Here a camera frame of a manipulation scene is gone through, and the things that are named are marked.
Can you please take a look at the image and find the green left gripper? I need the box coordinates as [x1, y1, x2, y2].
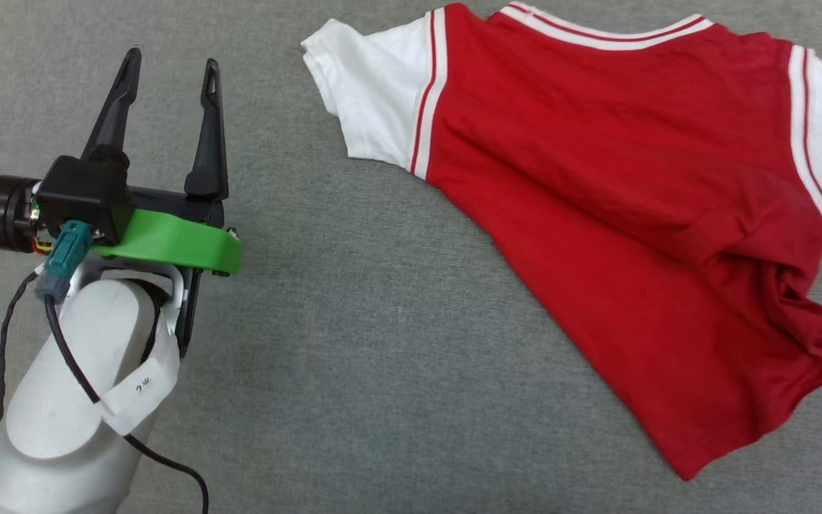
[0, 47, 245, 358]

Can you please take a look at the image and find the red and white t-shirt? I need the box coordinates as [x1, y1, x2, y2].
[301, 1, 822, 483]

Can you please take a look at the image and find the black cable with teal connector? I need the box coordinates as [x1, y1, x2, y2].
[37, 221, 210, 514]

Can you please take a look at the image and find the white label strap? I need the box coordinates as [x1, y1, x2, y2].
[99, 284, 185, 437]

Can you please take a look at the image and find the thin black cable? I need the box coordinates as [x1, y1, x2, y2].
[0, 270, 42, 433]

